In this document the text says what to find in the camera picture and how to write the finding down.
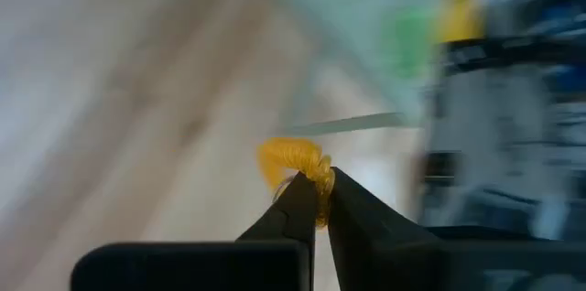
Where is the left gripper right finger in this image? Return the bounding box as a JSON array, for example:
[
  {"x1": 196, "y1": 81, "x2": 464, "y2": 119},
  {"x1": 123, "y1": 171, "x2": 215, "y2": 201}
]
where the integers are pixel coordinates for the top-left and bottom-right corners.
[{"x1": 327, "y1": 167, "x2": 441, "y2": 291}]

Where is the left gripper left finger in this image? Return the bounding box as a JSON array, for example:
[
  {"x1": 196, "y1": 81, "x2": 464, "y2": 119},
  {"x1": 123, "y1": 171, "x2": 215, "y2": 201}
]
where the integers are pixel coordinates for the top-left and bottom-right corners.
[{"x1": 237, "y1": 171, "x2": 319, "y2": 243}]

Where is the yellow spiral hair tie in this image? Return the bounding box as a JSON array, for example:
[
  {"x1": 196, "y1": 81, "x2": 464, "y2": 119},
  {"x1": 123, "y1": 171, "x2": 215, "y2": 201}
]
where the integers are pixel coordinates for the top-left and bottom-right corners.
[{"x1": 256, "y1": 137, "x2": 336, "y2": 228}]

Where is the green spiral hair tie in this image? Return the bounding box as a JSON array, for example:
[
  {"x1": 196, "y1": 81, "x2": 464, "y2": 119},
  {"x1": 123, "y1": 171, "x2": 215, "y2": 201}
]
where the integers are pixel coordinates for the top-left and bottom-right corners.
[{"x1": 384, "y1": 6, "x2": 436, "y2": 77}]

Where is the yellow plastic basket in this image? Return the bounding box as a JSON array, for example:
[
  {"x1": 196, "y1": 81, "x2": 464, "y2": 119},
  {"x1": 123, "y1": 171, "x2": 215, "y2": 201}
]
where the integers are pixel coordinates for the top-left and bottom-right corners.
[{"x1": 434, "y1": 0, "x2": 486, "y2": 45}]

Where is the black metal table frame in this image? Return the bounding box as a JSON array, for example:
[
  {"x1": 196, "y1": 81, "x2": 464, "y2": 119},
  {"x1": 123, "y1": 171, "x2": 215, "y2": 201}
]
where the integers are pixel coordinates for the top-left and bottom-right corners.
[{"x1": 441, "y1": 38, "x2": 586, "y2": 66}]

